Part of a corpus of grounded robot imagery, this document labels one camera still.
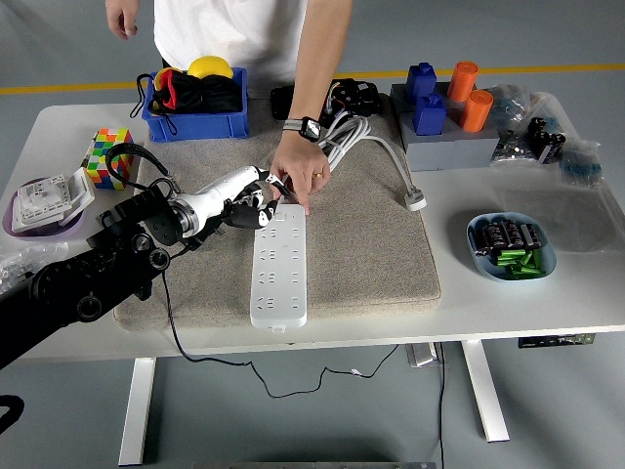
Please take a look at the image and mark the white wall socket panel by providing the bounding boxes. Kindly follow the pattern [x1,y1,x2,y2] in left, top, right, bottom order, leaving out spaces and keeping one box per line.
[57,167,97,229]
[10,175,68,235]

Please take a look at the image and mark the clear bag small parts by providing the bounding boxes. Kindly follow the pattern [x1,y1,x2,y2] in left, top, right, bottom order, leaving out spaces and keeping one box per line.
[0,241,69,294]

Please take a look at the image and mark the black wrist watch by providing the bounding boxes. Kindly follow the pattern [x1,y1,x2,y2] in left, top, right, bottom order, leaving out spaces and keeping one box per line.
[281,115,323,143]

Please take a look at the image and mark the grey block base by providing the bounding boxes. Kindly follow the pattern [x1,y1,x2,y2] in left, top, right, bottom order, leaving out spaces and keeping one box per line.
[390,81,502,172]

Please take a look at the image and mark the clear bag metal parts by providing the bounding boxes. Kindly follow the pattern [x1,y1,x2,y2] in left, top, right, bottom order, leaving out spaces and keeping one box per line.
[489,127,538,170]

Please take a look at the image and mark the person's right hand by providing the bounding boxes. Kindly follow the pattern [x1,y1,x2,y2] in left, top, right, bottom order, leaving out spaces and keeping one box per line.
[104,0,141,41]

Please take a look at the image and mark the blue block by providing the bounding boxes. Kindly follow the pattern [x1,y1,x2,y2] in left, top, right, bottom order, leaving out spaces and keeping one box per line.
[412,93,448,137]
[405,62,438,105]

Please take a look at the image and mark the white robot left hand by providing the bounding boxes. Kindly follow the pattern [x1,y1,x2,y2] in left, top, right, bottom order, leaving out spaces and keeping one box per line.
[187,164,293,236]

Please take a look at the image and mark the black drawstring bag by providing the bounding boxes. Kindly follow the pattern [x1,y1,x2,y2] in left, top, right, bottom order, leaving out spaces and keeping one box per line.
[130,67,244,136]

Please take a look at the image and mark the purple tray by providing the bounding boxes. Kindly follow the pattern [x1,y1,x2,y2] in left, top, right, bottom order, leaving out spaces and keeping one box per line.
[2,178,90,240]

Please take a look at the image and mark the white table leg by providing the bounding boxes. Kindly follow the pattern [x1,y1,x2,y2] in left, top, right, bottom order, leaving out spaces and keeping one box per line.
[461,340,511,444]
[118,357,157,466]

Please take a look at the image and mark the light blue tray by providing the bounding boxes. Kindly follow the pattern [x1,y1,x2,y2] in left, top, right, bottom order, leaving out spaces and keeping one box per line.
[466,211,559,283]

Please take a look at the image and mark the white power strip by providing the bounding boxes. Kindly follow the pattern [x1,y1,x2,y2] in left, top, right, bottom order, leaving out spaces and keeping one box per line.
[249,203,309,334]

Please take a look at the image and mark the large empty clear bag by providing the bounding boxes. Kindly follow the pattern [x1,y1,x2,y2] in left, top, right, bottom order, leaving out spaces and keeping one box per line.
[492,91,625,255]

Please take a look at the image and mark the grey-brown mat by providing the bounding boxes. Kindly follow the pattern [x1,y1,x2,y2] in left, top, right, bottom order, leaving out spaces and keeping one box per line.
[112,96,443,331]

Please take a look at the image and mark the orange cylinder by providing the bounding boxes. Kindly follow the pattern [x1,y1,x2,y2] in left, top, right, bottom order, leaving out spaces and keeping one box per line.
[447,61,479,103]
[461,89,495,134]

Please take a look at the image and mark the colourful puzzle cube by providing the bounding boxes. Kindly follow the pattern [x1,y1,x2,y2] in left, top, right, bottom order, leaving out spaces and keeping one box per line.
[80,127,136,191]

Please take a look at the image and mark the black electronic device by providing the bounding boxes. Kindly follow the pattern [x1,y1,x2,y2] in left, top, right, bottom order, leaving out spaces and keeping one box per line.
[270,77,383,121]

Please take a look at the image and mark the person's left hand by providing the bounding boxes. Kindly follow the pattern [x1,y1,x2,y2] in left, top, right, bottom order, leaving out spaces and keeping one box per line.
[270,129,332,217]

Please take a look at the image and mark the grey metal box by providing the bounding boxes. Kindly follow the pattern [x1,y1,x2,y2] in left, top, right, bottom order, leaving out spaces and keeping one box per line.
[405,343,443,367]

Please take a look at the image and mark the clear bag black capacitors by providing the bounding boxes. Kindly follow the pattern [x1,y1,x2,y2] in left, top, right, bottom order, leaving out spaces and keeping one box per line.
[524,114,568,165]

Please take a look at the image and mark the black plug adapter with cord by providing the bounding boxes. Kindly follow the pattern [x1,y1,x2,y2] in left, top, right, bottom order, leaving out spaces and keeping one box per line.
[160,271,402,398]

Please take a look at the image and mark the person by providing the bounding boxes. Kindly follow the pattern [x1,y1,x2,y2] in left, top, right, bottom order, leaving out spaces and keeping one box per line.
[104,0,354,217]

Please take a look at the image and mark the yellow ball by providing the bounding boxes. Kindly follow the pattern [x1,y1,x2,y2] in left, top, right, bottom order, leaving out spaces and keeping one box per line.
[187,56,234,80]

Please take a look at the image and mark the clear bag blue components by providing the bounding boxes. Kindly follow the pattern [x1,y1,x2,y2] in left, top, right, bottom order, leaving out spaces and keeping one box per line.
[487,83,532,129]
[556,139,604,190]

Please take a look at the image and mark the blue plastic bin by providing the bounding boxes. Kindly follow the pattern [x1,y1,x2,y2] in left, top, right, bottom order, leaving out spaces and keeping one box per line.
[141,66,251,143]

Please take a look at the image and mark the white power strip cable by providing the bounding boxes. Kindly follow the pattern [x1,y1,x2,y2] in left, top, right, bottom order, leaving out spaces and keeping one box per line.
[315,114,430,212]

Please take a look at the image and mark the black table control panel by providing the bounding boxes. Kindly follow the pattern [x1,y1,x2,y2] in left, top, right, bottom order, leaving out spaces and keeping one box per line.
[518,333,597,349]

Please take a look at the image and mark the thin black hanging cable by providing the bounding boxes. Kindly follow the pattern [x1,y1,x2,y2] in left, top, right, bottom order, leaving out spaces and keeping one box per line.
[436,341,448,469]

